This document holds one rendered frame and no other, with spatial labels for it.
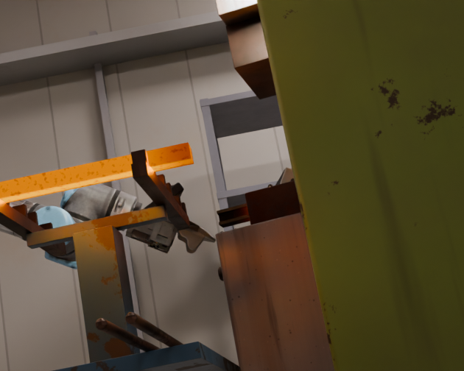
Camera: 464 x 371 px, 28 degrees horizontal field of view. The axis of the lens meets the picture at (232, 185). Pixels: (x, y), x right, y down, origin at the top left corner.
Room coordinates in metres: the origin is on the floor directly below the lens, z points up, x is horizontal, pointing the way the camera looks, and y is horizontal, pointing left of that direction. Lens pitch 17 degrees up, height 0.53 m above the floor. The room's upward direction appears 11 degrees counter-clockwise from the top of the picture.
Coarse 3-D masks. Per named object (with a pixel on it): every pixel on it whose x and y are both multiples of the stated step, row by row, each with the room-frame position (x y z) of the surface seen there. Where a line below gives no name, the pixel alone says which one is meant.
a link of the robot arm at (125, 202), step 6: (120, 192) 2.14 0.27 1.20; (120, 198) 2.13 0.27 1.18; (126, 198) 2.13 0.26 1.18; (132, 198) 2.14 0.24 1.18; (114, 204) 2.12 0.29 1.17; (120, 204) 2.12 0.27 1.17; (126, 204) 2.13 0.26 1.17; (132, 204) 2.13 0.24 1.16; (114, 210) 2.13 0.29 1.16; (120, 210) 2.13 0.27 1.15; (126, 210) 2.13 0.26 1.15; (132, 210) 2.14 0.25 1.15
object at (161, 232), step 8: (136, 208) 2.14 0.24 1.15; (152, 224) 2.17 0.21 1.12; (160, 224) 2.15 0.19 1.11; (168, 224) 2.16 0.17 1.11; (128, 232) 2.15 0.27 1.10; (136, 232) 2.17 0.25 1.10; (144, 232) 2.16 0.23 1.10; (152, 232) 2.15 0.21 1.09; (160, 232) 2.16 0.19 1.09; (168, 232) 2.16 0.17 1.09; (144, 240) 2.18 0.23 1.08; (152, 240) 2.15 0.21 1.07; (160, 240) 2.15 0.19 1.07; (168, 240) 2.15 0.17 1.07; (160, 248) 2.21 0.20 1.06; (168, 248) 2.18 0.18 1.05
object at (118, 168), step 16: (112, 160) 1.17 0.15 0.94; (128, 160) 1.17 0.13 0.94; (160, 160) 1.17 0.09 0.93; (176, 160) 1.17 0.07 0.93; (192, 160) 1.18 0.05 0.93; (32, 176) 1.18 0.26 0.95; (48, 176) 1.18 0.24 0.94; (64, 176) 1.18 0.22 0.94; (80, 176) 1.17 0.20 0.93; (96, 176) 1.17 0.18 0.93; (112, 176) 1.18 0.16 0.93; (128, 176) 1.19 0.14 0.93; (0, 192) 1.18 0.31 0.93; (16, 192) 1.18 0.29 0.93; (32, 192) 1.19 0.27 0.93; (48, 192) 1.20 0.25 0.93
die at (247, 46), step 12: (240, 24) 1.68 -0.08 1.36; (252, 24) 1.68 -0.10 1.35; (228, 36) 1.69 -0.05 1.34; (240, 36) 1.68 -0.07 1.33; (252, 36) 1.68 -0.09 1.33; (240, 48) 1.68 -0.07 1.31; (252, 48) 1.68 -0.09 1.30; (264, 48) 1.67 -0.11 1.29; (240, 60) 1.69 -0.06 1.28; (252, 60) 1.68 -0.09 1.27; (264, 60) 1.68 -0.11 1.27; (240, 72) 1.72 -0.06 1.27; (252, 72) 1.73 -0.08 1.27; (264, 72) 1.74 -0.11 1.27; (252, 84) 1.79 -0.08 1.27; (264, 84) 1.80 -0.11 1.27; (264, 96) 1.87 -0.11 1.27
